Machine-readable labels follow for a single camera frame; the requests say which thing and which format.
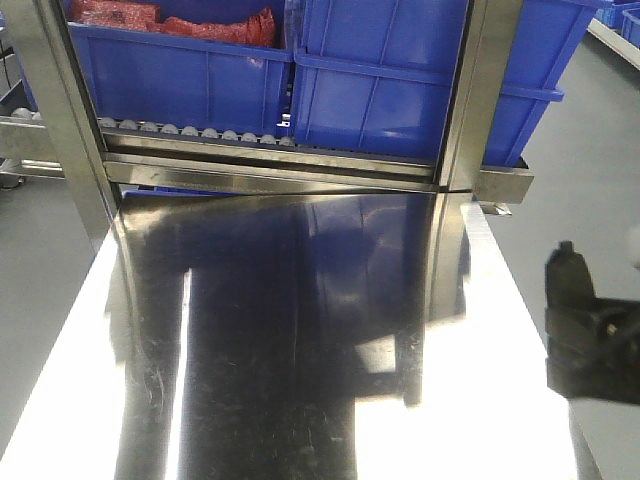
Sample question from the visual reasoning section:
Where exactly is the stainless steel rack frame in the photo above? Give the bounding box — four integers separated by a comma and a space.
1, 1, 534, 246

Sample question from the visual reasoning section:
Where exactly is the right blue plastic bin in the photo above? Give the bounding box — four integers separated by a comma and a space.
292, 1, 603, 166

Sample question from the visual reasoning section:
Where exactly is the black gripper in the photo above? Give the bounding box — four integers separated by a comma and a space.
545, 241, 639, 403

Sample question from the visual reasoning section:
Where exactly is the red mesh bag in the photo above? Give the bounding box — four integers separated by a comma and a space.
69, 1, 276, 47

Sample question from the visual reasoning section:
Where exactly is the roller conveyor track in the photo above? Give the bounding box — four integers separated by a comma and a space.
98, 117, 296, 148

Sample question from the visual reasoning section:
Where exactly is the blue plastic bin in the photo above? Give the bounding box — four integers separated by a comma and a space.
292, 1, 603, 166
67, 0, 295, 139

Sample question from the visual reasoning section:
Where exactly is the left blue plastic bin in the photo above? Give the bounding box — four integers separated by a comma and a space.
67, 0, 295, 139

